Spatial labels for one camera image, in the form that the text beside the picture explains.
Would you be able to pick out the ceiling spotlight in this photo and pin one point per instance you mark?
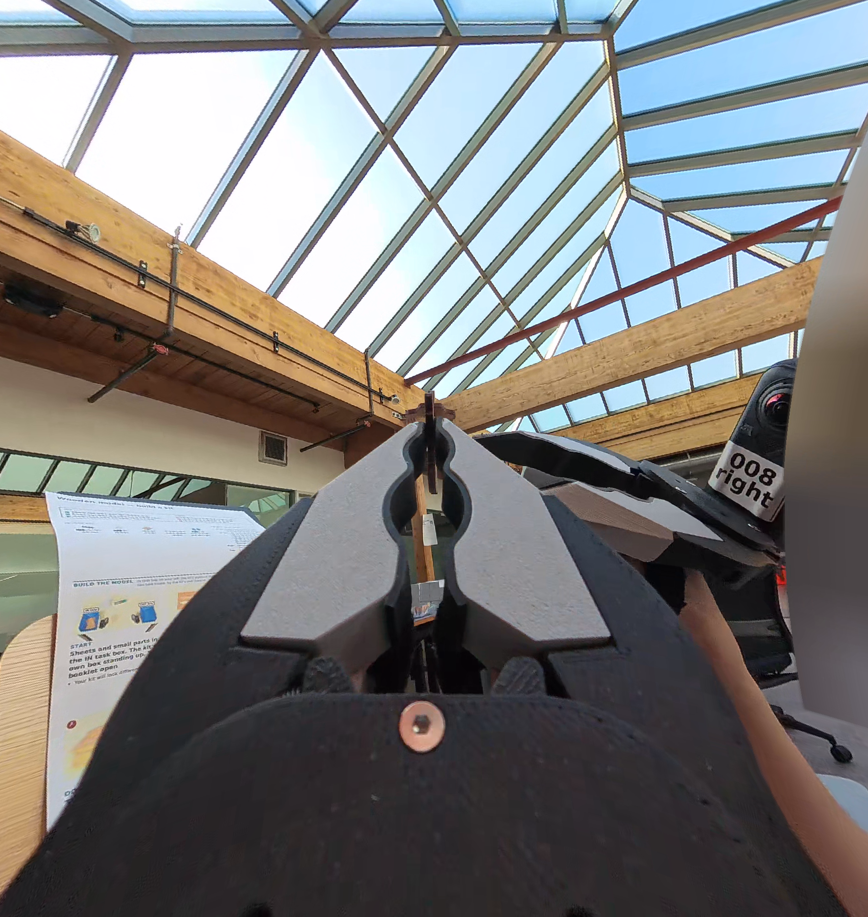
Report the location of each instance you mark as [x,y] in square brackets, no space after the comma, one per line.
[86,231]

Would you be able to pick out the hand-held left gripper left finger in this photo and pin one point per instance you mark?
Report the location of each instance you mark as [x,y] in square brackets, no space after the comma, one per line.
[319,566]

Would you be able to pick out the light wooden board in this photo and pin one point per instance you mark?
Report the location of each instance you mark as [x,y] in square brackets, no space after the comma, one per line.
[18,752]

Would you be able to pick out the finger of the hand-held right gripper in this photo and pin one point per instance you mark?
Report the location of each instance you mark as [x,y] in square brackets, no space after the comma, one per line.
[641,519]
[591,453]

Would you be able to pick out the small dark wooden model part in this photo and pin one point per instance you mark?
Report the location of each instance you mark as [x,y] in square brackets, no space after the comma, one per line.
[429,412]

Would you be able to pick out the printed instruction sheet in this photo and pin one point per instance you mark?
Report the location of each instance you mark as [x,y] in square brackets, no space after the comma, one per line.
[140,573]

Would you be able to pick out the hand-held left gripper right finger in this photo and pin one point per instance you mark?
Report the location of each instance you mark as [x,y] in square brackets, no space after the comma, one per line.
[520,566]

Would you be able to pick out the red ceiling pipe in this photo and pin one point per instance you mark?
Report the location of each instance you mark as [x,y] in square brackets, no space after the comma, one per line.
[620,295]

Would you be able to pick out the thin wooden post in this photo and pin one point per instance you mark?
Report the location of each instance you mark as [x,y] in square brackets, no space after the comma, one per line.
[424,530]

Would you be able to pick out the black ceiling-mounted device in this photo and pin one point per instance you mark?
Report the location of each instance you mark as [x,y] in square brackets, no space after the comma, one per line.
[32,299]

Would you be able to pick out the black office chair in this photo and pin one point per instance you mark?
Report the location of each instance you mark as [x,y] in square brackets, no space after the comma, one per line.
[760,630]

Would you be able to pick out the black ceiling pipe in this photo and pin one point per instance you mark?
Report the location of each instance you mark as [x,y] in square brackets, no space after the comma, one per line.
[172,294]

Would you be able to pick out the wall air vent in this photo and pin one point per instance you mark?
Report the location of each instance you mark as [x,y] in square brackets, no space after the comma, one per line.
[274,448]

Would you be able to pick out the person's right forearm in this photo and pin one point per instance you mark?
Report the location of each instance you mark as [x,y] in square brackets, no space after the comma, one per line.
[778,759]

